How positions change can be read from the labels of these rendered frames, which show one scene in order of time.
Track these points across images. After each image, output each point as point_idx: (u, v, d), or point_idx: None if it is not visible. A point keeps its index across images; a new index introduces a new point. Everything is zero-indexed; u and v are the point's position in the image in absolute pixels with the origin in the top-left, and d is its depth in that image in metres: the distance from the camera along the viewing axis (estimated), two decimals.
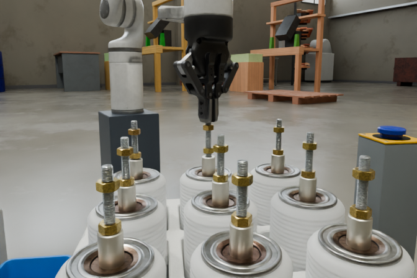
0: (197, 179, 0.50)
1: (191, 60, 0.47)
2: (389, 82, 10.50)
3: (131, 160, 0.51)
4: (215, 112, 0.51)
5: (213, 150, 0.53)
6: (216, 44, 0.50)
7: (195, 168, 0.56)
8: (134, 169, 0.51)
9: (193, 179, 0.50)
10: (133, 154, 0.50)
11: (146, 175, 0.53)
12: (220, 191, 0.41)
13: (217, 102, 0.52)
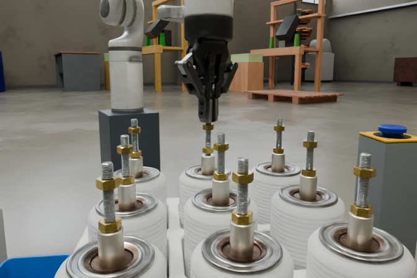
0: (194, 177, 0.50)
1: (192, 60, 0.47)
2: (389, 82, 10.50)
3: (131, 159, 0.51)
4: (215, 112, 0.51)
5: (207, 152, 0.52)
6: (216, 44, 0.50)
7: (196, 166, 0.56)
8: (134, 167, 0.51)
9: (192, 177, 0.51)
10: (134, 152, 0.50)
11: (146, 174, 0.53)
12: (221, 189, 0.40)
13: (217, 102, 0.52)
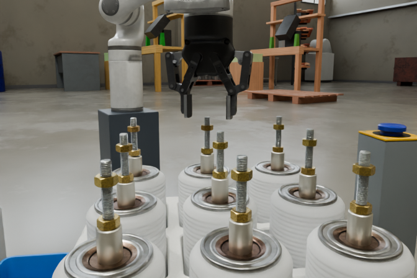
0: (186, 173, 0.51)
1: (237, 56, 0.50)
2: (389, 82, 10.49)
3: (130, 157, 0.50)
4: (190, 106, 0.54)
5: (205, 152, 0.52)
6: None
7: None
8: (133, 166, 0.50)
9: (185, 172, 0.52)
10: (133, 151, 0.50)
11: (145, 172, 0.53)
12: (220, 187, 0.40)
13: (184, 97, 0.53)
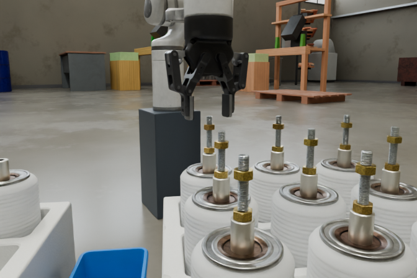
0: (269, 160, 0.59)
1: (182, 56, 0.48)
2: (392, 82, 10.51)
3: (206, 154, 0.52)
4: (229, 107, 0.52)
5: (273, 148, 0.55)
6: (216, 44, 0.49)
7: (295, 167, 0.55)
8: (209, 163, 0.52)
9: None
10: (209, 149, 0.52)
11: None
12: (311, 183, 0.42)
13: (233, 97, 0.53)
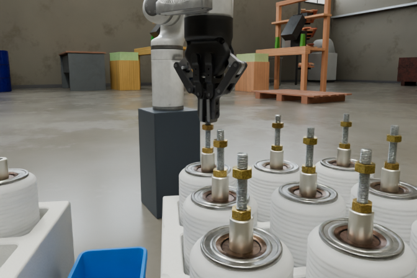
0: (269, 159, 0.58)
1: (233, 61, 0.48)
2: (392, 82, 10.51)
3: (204, 153, 0.52)
4: None
5: (272, 147, 0.55)
6: None
7: (295, 165, 0.54)
8: (206, 162, 0.52)
9: None
10: (203, 146, 0.53)
11: None
12: (311, 182, 0.42)
13: (203, 101, 0.53)
